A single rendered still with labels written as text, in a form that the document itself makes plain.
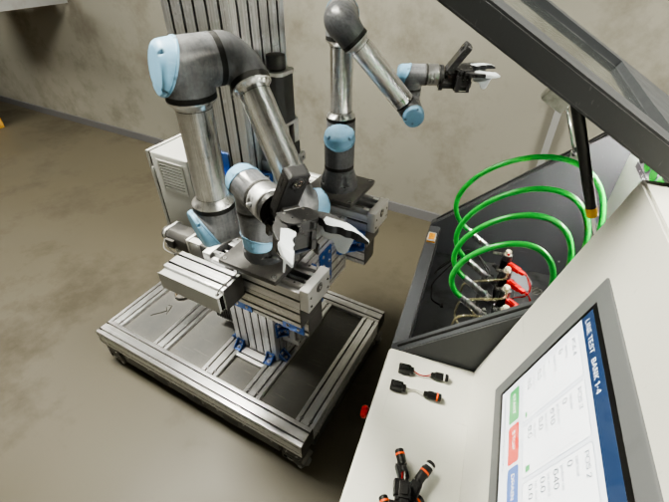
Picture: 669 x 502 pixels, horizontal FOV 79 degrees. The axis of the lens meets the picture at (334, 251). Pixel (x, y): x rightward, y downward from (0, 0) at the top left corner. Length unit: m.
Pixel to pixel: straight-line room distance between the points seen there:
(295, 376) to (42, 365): 1.44
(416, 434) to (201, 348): 1.43
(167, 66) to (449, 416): 0.98
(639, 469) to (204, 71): 0.97
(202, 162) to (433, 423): 0.82
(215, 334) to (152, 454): 0.60
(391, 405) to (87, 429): 1.70
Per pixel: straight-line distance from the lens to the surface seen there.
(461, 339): 1.05
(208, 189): 1.11
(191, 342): 2.25
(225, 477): 2.07
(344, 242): 0.73
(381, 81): 1.50
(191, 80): 0.99
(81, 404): 2.51
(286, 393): 1.97
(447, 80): 1.69
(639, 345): 0.62
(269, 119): 0.99
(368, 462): 0.97
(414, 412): 1.03
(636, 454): 0.57
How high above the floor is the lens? 1.86
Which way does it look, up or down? 38 degrees down
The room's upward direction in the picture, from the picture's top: straight up
